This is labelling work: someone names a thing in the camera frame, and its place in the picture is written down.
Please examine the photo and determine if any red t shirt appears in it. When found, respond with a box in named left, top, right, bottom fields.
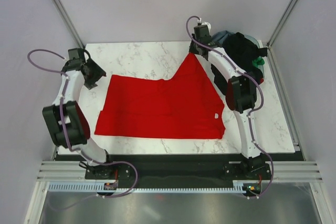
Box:
left=95, top=53, right=225, bottom=140

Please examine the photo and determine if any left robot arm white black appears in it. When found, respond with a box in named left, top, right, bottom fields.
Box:
left=43, top=48, right=115, bottom=178

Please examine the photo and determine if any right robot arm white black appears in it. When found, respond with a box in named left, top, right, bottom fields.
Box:
left=190, top=21, right=265, bottom=179

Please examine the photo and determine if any grey blue t shirt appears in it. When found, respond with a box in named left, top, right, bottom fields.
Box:
left=212, top=30, right=234, bottom=47

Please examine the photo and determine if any black t shirt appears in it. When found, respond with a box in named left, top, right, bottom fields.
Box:
left=223, top=32, right=267, bottom=84

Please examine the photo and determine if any green garment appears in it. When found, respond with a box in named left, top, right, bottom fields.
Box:
left=252, top=56, right=265, bottom=68

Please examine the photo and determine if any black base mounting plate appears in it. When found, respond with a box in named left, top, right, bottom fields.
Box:
left=79, top=154, right=271, bottom=189

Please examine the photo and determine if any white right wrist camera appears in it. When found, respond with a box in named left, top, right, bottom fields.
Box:
left=197, top=18, right=212, bottom=31

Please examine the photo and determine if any white slotted cable duct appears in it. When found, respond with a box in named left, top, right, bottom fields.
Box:
left=48, top=182, right=261, bottom=194

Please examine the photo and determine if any left aluminium frame post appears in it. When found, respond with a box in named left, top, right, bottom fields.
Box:
left=51, top=0, right=85, bottom=48

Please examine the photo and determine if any aluminium frame post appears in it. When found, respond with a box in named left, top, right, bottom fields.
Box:
left=51, top=0, right=85, bottom=48
left=267, top=0, right=299, bottom=48

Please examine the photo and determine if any right aluminium frame post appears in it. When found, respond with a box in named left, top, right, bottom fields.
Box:
left=267, top=0, right=299, bottom=48

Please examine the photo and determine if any aluminium front rail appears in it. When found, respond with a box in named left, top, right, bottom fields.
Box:
left=37, top=161, right=322, bottom=182

